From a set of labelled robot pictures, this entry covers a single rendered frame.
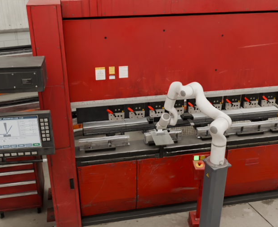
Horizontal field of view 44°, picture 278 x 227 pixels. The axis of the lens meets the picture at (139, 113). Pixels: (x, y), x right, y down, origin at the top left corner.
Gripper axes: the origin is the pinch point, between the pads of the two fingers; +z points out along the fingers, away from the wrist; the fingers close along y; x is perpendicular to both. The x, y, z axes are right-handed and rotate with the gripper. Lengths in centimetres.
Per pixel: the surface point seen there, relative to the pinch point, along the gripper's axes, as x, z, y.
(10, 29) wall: -322, 234, 189
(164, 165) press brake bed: 31.7, 22.6, -3.2
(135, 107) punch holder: -17.2, -19.3, 25.0
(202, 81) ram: -31, -36, -42
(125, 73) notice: -40, -46, 34
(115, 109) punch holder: -17, -20, 44
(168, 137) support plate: 11.1, -4.7, -5.3
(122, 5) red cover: -77, -93, 36
